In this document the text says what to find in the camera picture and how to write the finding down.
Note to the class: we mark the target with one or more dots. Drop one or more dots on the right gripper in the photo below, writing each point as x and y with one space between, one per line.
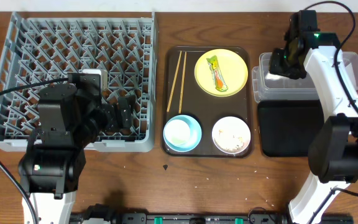
275 57

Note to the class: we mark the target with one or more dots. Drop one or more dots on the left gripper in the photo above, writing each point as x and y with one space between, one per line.
113 117

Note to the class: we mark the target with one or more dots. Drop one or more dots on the white cup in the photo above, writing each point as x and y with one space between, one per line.
177 132

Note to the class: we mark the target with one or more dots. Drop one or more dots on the green orange snack wrapper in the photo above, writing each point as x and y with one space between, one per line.
219 83

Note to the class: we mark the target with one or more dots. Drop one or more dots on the white small plate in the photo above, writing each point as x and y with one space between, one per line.
236 125

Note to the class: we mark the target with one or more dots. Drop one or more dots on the rice food scraps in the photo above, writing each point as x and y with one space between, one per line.
229 141

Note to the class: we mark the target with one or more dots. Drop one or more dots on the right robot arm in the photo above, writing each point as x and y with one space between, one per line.
333 154

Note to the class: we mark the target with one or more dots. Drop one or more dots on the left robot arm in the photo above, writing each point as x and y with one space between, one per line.
72 116

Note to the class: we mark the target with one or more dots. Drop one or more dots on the grey dishwasher rack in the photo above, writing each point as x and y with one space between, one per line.
39 49

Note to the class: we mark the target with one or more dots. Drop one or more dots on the clear plastic bin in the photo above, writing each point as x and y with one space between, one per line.
274 87

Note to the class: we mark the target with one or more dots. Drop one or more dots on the yellow plate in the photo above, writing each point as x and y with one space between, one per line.
233 68

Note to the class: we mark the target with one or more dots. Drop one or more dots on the dark brown serving tray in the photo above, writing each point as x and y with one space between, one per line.
203 107

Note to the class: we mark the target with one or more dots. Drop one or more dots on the light blue bowl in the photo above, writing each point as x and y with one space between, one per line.
195 136

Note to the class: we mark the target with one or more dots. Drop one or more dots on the black tray bin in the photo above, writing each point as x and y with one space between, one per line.
288 127

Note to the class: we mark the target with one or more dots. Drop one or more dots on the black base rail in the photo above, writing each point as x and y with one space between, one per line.
104 214

